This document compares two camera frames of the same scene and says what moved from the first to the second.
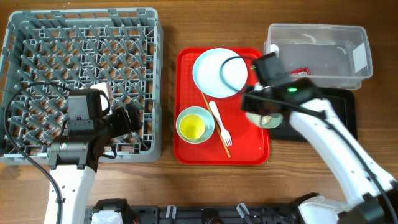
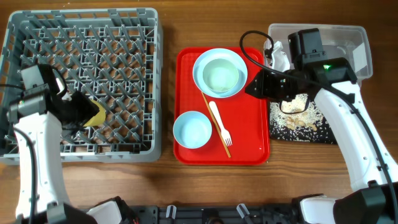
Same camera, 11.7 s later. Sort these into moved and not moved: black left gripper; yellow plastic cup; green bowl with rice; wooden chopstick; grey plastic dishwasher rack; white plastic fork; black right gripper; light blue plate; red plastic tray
Moved: black left gripper; black right gripper; green bowl with rice; yellow plastic cup
Not moved: grey plastic dishwasher rack; wooden chopstick; light blue plate; red plastic tray; white plastic fork
